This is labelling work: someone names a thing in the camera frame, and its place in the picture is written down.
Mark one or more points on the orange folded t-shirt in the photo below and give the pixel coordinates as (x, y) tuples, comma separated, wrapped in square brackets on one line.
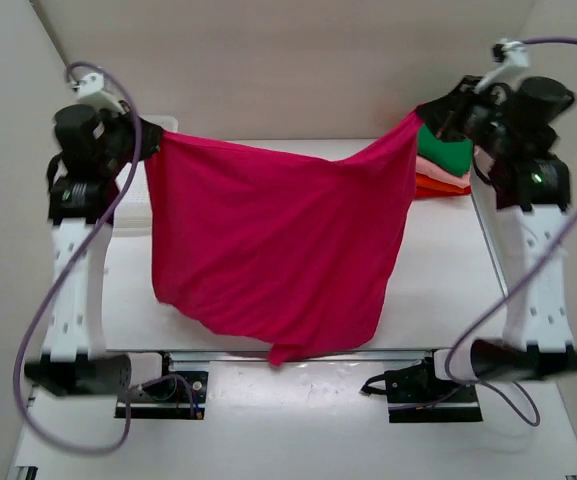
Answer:
[(428, 183)]

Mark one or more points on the green folded t-shirt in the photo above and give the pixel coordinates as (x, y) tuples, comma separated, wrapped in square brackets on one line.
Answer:
[(454, 158)]

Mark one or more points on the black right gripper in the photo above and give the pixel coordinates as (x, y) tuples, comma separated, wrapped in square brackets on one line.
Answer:
[(441, 116)]

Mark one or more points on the pink folded t-shirt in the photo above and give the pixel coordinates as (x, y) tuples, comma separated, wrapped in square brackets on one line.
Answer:
[(428, 168)]

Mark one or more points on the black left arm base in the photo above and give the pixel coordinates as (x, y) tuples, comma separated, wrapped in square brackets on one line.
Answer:
[(166, 386)]

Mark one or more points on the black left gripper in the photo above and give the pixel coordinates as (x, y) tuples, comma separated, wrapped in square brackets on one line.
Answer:
[(152, 134)]

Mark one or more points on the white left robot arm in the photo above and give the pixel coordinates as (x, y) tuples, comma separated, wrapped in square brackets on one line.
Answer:
[(74, 360)]

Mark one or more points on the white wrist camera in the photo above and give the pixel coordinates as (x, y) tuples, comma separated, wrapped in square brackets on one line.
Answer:
[(511, 58), (91, 91)]

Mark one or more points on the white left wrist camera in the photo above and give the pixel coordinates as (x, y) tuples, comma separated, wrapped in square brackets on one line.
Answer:
[(91, 91)]

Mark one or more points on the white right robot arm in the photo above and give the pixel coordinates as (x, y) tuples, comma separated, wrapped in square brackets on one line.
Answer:
[(532, 188)]

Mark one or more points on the magenta t-shirt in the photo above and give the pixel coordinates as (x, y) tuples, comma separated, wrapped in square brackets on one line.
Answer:
[(293, 250)]

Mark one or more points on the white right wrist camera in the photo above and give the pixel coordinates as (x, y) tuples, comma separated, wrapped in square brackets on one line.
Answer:
[(511, 58)]

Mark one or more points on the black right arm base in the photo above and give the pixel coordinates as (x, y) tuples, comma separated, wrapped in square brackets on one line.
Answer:
[(415, 395)]

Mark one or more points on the red folded t-shirt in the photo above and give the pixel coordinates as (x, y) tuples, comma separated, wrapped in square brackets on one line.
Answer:
[(423, 193)]

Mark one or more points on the white plastic basket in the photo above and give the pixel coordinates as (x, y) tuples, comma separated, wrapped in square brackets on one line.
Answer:
[(133, 216)]

